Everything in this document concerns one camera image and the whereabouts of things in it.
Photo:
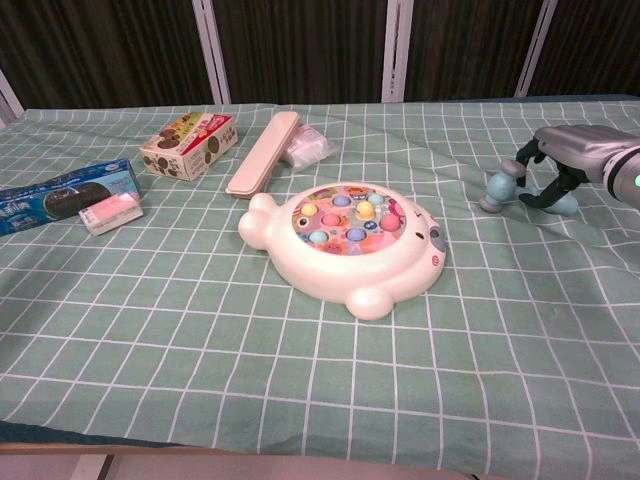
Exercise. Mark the cream cookie carton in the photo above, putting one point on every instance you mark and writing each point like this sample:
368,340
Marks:
175,165

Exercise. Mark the clear plastic bag packet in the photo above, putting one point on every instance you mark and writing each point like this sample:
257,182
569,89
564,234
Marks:
310,147

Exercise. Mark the green checked tablecloth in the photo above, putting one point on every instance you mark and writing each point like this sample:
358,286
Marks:
150,350

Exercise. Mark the blue cookie package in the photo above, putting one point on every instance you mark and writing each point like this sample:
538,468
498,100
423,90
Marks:
30,205

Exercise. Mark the white whack-a-mole toy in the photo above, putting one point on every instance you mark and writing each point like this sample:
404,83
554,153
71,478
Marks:
350,270

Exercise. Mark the light blue toy hammer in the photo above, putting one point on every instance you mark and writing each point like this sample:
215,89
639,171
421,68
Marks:
500,187

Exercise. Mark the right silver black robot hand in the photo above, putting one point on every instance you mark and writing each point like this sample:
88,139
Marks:
575,145

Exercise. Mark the small pink white box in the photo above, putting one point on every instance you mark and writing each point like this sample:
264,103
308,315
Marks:
110,212

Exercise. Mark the long beige plastic case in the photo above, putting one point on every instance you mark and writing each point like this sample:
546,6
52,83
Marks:
260,155

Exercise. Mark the white metal frame post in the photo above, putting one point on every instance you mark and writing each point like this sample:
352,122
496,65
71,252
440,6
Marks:
535,50
7,95
397,50
212,50

